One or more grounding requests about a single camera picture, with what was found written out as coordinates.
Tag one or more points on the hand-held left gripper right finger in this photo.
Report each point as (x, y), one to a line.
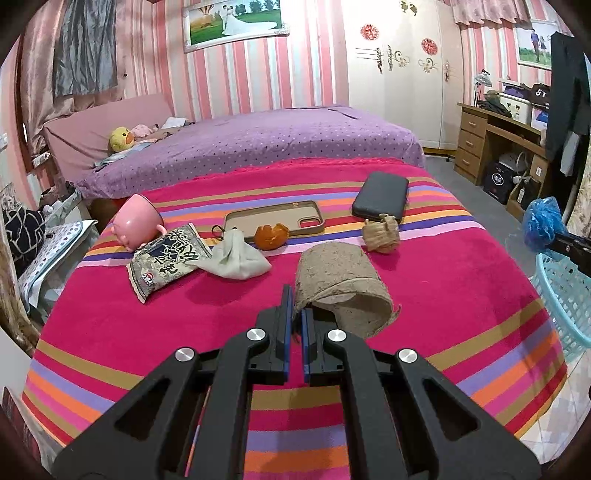
(304, 355)

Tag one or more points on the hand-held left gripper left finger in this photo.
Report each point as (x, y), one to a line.
(288, 341)

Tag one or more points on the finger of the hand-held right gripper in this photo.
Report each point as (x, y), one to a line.
(575, 253)

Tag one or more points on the blue plastic bag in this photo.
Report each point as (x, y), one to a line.
(542, 221)

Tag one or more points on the light blue plastic basket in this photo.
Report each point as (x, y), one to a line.
(561, 300)

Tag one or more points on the large brown cardboard tube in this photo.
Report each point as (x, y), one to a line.
(339, 277)

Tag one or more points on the orange peel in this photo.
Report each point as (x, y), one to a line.
(270, 237)

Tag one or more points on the tan phone case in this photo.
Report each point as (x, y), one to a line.
(258, 217)

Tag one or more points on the crumpled brown paper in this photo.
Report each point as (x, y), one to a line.
(381, 235)

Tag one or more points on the black patterned snack packet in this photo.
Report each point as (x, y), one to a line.
(164, 263)

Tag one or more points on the striped pink blanket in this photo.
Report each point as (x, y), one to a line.
(138, 332)

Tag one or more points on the wooden desk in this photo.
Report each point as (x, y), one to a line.
(473, 138)

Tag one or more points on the white storage box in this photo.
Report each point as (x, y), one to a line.
(515, 107)

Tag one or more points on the black hanging garment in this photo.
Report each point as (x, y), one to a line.
(568, 92)

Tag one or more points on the dark clothes pile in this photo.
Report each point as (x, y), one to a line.
(494, 104)

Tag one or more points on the black wallet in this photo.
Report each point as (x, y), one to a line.
(381, 196)

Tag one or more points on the pink cup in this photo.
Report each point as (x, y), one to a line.
(134, 224)

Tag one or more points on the desk lamp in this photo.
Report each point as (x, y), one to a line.
(482, 81)

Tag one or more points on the purple dotted bedspread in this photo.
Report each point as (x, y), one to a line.
(258, 143)

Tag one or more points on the small framed couple photo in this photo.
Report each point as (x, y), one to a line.
(531, 46)

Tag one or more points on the white wardrobe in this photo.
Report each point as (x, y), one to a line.
(406, 101)

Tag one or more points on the white cloth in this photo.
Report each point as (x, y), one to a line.
(174, 123)

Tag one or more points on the polka dot cushion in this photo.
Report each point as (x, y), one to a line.
(55, 249)

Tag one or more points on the pink plush toy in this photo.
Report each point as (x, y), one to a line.
(142, 130)

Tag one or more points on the pink patterned short curtain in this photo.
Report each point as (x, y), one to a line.
(489, 9)

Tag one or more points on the yellow duck plush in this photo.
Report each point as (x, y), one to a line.
(121, 138)

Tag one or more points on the red plaid cloth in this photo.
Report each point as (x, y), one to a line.
(18, 424)

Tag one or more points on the black and white patterned bag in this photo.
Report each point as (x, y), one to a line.
(25, 230)

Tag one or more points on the pink bed headboard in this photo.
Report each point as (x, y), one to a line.
(92, 129)

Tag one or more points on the white power strip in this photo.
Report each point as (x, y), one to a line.
(40, 159)

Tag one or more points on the framed wedding photo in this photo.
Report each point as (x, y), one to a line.
(231, 23)

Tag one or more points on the grey hanging cloth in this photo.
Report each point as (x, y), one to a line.
(83, 46)

